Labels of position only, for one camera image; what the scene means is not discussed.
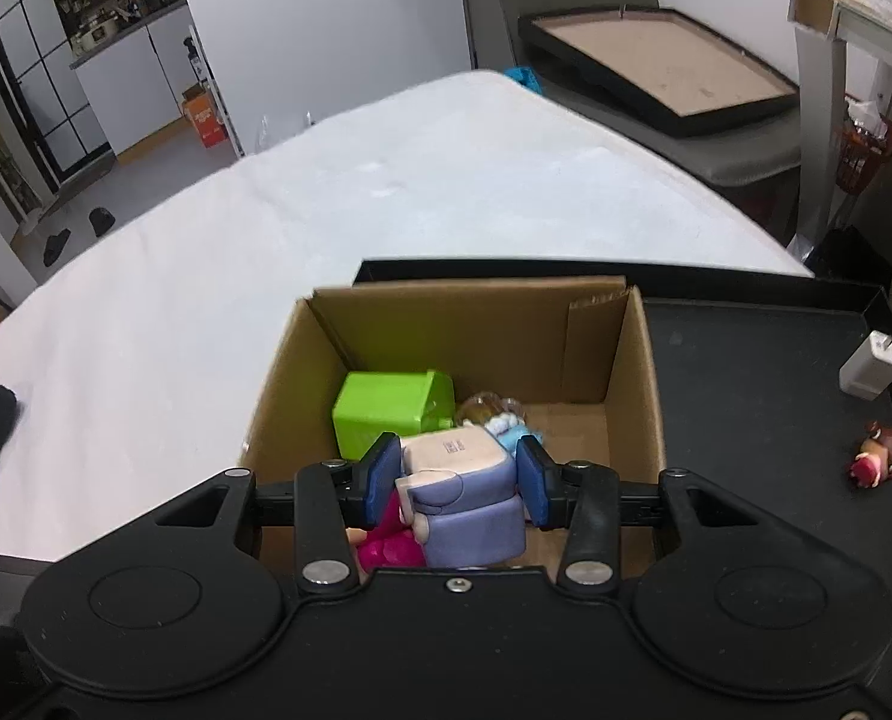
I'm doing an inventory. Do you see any black shallow tray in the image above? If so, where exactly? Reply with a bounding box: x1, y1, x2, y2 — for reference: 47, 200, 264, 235
351, 258, 892, 582

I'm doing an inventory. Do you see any grey desk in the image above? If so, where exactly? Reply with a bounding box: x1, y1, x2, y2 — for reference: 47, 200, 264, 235
786, 0, 892, 242

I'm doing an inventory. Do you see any white charger plug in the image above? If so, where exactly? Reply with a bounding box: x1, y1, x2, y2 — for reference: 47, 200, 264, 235
837, 330, 892, 401

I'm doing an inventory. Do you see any small brown-haired doll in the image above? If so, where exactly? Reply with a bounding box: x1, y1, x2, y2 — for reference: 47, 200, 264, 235
846, 420, 892, 493

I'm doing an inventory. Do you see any black picture frame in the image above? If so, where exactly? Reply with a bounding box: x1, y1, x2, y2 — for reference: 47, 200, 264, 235
518, 5, 800, 140

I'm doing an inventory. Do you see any purple and pink block toy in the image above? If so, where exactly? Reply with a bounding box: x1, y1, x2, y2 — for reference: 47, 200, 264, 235
393, 423, 532, 570

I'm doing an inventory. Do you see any orange cardboard box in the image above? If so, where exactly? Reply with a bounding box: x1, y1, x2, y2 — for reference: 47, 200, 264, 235
180, 84, 232, 149

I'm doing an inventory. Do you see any red mesh basket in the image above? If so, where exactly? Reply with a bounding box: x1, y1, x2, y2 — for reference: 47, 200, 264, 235
834, 114, 892, 197

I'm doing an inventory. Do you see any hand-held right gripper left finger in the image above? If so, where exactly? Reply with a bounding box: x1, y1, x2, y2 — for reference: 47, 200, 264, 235
153, 432, 404, 595

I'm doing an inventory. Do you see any brown cardboard box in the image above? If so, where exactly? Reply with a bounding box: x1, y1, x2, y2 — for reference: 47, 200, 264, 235
237, 275, 669, 580

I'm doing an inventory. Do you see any green cube box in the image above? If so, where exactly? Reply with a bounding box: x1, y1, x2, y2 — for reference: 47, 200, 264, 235
331, 369, 457, 463

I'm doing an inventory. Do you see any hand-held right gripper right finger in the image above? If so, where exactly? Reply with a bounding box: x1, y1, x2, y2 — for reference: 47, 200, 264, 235
515, 436, 801, 590

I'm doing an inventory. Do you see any black framed glass door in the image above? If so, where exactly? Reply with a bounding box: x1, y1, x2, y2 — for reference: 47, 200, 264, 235
0, 0, 115, 190

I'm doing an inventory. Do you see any white kitchen cabinet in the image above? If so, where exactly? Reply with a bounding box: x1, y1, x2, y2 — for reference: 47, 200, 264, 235
44, 0, 218, 166

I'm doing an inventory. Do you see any small blue figure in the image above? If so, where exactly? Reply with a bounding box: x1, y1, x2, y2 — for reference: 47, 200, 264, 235
456, 391, 546, 452

